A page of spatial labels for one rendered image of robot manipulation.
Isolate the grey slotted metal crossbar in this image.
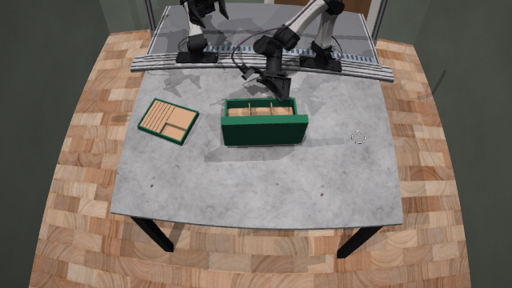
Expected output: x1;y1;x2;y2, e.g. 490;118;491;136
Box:
130;55;394;83

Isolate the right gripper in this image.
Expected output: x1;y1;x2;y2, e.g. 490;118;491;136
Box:
187;0;229;29

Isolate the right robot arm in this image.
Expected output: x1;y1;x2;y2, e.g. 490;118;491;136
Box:
175;0;219;63

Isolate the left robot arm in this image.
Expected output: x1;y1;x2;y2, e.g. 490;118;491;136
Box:
240;0;345;80

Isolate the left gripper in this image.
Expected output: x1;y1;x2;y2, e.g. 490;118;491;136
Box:
256;57;291;102

